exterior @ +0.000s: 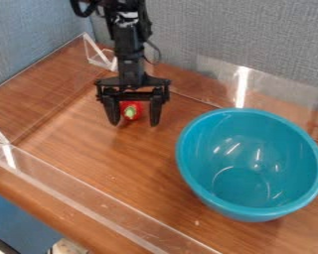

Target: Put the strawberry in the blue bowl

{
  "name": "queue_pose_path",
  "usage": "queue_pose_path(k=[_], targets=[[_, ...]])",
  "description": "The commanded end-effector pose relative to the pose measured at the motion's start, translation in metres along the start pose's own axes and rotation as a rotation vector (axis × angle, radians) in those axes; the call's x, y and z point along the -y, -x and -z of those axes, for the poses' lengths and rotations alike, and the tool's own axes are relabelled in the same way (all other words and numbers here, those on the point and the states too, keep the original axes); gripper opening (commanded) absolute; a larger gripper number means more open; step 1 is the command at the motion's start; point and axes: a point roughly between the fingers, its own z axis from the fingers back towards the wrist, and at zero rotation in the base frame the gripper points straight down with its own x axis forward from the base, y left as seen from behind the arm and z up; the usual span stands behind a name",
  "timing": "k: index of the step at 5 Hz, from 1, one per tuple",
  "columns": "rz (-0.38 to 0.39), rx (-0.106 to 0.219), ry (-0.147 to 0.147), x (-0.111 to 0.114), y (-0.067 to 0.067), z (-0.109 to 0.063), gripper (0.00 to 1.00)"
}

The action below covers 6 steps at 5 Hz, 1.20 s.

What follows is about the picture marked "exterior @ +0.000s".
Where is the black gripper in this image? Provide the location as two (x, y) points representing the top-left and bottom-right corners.
(95, 54), (171, 127)

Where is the red toy strawberry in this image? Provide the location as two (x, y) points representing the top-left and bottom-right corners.
(120, 101), (143, 121)

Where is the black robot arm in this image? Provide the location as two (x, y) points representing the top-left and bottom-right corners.
(70, 0), (171, 126)

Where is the blue plastic bowl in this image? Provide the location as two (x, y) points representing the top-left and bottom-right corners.
(175, 108), (318, 222)

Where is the clear acrylic left barrier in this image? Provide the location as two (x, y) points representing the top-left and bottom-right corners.
(0, 32), (93, 85)

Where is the clear acrylic barrier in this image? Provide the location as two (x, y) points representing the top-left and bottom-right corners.
(0, 32), (93, 85)
(0, 131), (222, 254)
(80, 32), (318, 145)

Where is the clear acrylic back barrier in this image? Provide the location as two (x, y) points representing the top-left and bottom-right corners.
(80, 32), (318, 145)

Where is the clear acrylic front barrier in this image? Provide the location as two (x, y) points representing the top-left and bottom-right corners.
(0, 131), (222, 254)

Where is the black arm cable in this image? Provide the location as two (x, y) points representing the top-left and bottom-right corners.
(141, 40), (163, 65)

